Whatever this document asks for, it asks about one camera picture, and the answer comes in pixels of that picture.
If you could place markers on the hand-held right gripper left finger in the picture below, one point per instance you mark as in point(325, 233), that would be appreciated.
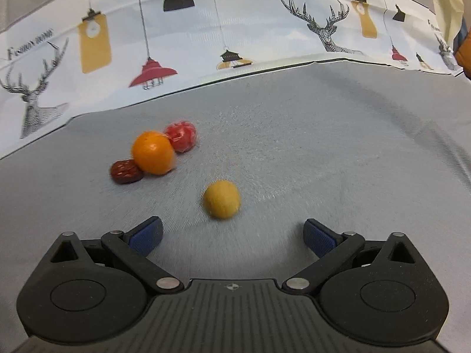
point(147, 237)

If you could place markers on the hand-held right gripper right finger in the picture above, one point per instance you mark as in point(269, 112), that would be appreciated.
point(318, 238)

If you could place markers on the dark red jujube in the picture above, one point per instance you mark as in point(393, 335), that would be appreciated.
point(126, 171)

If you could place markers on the small yellow round fruit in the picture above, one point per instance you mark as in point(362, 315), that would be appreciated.
point(221, 199)

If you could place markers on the orange mandarin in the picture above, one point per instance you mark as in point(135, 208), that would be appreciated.
point(152, 152)

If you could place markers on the red round fruit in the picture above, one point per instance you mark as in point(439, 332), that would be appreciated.
point(181, 136)

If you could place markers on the grey bed sheet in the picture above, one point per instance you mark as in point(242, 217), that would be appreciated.
point(294, 147)

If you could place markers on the deer and lamp printed cloth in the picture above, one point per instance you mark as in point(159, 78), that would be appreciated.
point(206, 40)

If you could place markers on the orange and blue object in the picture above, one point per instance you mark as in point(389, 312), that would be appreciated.
point(464, 49)

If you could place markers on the pale yellow cloth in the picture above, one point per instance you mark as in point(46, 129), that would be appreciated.
point(447, 2)

